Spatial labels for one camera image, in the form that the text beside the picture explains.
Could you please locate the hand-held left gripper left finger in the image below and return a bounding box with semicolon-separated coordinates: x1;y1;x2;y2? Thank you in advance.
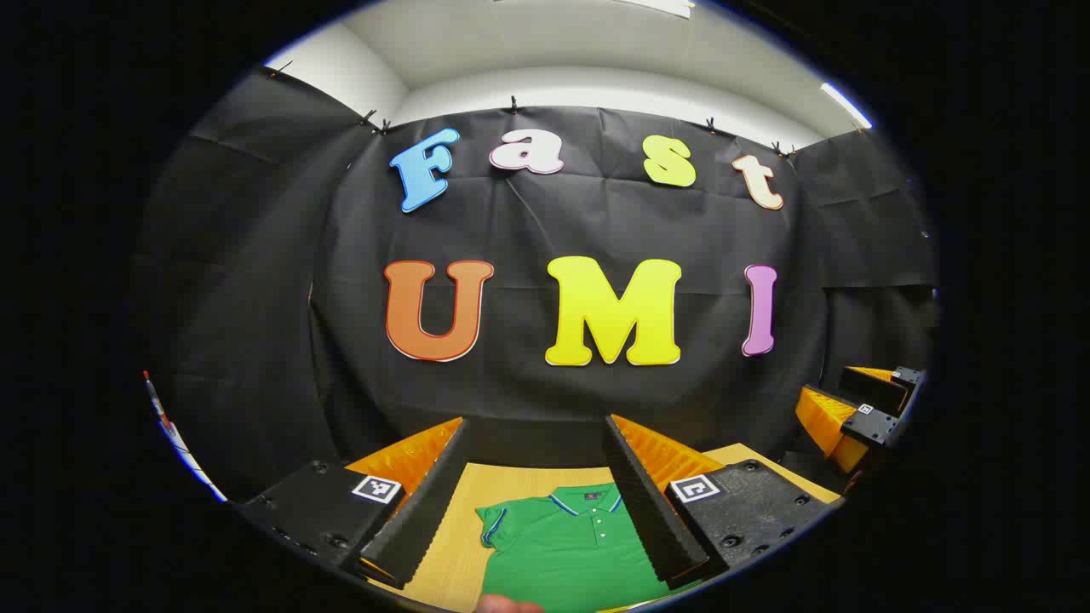
230;415;472;590

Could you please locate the white side table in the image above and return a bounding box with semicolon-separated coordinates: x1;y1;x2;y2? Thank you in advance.
143;370;229;503

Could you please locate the green T-shirt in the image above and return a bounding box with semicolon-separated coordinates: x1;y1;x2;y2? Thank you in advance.
475;483;682;613

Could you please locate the ceiling light strip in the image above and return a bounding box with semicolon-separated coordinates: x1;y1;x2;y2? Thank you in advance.
819;81;874;130
613;0;695;20

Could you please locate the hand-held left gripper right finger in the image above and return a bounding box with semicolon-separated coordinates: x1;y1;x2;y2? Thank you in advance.
603;415;846;590

